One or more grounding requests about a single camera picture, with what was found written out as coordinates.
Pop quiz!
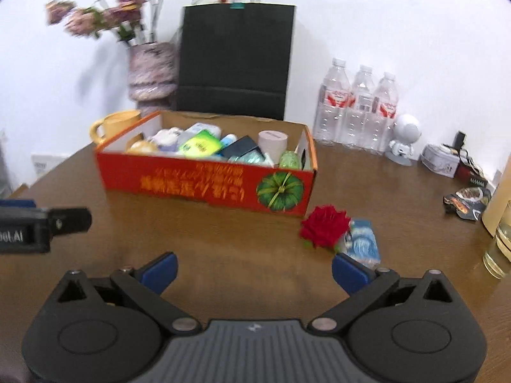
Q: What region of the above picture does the mottled purple vase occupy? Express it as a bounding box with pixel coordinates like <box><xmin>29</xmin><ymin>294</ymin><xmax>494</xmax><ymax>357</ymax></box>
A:
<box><xmin>128</xmin><ymin>42</ymin><xmax>178</xmax><ymax>118</ymax></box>

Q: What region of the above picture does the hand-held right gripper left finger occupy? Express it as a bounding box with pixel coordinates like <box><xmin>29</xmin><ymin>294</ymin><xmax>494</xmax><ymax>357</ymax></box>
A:
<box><xmin>46</xmin><ymin>251</ymin><xmax>202</xmax><ymax>336</ymax></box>

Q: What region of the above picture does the dark snack packet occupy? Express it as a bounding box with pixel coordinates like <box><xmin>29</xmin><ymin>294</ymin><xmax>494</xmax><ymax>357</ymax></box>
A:
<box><xmin>443</xmin><ymin>187</ymin><xmax>492</xmax><ymax>221</ymax></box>

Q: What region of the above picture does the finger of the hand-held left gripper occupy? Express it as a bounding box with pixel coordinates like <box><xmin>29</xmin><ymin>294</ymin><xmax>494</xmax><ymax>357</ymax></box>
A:
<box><xmin>0</xmin><ymin>198</ymin><xmax>37</xmax><ymax>209</ymax></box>
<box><xmin>38</xmin><ymin>207</ymin><xmax>93</xmax><ymax>237</ymax></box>

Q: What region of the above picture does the bright green packet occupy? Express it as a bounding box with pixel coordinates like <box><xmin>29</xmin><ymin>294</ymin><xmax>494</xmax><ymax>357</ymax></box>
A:
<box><xmin>178</xmin><ymin>131</ymin><xmax>223</xmax><ymax>157</ymax></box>

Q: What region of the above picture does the black charger block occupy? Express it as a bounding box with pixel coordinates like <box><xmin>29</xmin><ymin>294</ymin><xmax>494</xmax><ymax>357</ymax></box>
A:
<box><xmin>219</xmin><ymin>136</ymin><xmax>264</xmax><ymax>160</ymax></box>

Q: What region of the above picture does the clear water bottle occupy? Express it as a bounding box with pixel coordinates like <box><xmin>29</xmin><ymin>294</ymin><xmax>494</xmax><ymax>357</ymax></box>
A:
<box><xmin>369</xmin><ymin>72</ymin><xmax>400</xmax><ymax>154</ymax></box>
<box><xmin>313</xmin><ymin>58</ymin><xmax>352</xmax><ymax>146</ymax></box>
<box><xmin>344</xmin><ymin>64</ymin><xmax>376</xmax><ymax>150</ymax></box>

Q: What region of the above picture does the translucent green pouch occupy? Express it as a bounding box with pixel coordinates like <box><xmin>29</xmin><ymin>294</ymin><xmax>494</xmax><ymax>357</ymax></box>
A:
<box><xmin>278</xmin><ymin>149</ymin><xmax>301</xmax><ymax>169</ymax></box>

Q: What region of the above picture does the round printed tin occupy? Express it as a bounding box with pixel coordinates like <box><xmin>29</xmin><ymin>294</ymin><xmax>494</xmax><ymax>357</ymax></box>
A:
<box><xmin>420</xmin><ymin>144</ymin><xmax>460</xmax><ymax>178</ymax></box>

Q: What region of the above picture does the white wall outlet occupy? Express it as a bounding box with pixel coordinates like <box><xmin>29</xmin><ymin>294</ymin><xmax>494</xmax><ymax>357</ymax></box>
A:
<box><xmin>31</xmin><ymin>152</ymin><xmax>66</xmax><ymax>176</ymax></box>

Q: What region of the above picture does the white robot figurine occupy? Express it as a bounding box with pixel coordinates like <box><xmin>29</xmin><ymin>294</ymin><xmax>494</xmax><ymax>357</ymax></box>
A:
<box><xmin>385</xmin><ymin>114</ymin><xmax>422</xmax><ymax>165</ymax></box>

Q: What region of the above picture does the black cable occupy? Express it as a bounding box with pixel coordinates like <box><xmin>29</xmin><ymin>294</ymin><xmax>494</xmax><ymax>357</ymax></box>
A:
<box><xmin>439</xmin><ymin>144</ymin><xmax>488</xmax><ymax>176</ymax></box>

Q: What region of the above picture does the clear drinking glass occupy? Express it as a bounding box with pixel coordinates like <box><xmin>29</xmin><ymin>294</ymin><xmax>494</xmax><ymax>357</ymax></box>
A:
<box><xmin>483</xmin><ymin>201</ymin><xmax>511</xmax><ymax>280</ymax></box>

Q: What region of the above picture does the red rose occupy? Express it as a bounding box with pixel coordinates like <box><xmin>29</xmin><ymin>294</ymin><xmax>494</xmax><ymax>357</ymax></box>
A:
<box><xmin>299</xmin><ymin>205</ymin><xmax>352</xmax><ymax>250</ymax></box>

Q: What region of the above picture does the dark red small box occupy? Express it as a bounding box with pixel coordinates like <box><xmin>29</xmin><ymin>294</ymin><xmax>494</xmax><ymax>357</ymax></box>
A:
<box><xmin>455</xmin><ymin>161</ymin><xmax>496</xmax><ymax>188</ymax></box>

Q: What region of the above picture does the black paper bag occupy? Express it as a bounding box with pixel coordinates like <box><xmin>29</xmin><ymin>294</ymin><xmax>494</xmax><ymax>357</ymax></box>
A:
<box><xmin>176</xmin><ymin>0</ymin><xmax>298</xmax><ymax>122</ymax></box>

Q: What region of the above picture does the red cardboard box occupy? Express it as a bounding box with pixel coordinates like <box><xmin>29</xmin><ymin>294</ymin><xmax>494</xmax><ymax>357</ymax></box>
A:
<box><xmin>95</xmin><ymin>109</ymin><xmax>319</xmax><ymax>219</ymax></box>

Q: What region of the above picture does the pale pink paper roll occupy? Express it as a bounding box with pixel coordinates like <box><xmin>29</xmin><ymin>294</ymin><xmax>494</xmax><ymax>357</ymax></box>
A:
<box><xmin>257</xmin><ymin>130</ymin><xmax>289</xmax><ymax>165</ymax></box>

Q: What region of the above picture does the yellow mug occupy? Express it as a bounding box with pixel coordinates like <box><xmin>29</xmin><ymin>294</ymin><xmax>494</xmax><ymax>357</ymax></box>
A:
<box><xmin>90</xmin><ymin>109</ymin><xmax>142</xmax><ymax>146</ymax></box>

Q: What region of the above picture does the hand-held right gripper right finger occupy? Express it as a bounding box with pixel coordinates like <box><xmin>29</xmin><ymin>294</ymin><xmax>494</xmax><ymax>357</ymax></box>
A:
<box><xmin>305</xmin><ymin>251</ymin><xmax>464</xmax><ymax>335</ymax></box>

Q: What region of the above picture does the blue painted tissue pack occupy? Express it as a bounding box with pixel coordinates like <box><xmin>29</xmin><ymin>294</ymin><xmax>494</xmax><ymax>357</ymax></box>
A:
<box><xmin>335</xmin><ymin>219</ymin><xmax>381</xmax><ymax>268</ymax></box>

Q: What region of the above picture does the white wet wipes pack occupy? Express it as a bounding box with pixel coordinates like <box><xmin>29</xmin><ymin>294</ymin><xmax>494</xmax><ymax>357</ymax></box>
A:
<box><xmin>187</xmin><ymin>123</ymin><xmax>222</xmax><ymax>138</ymax></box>

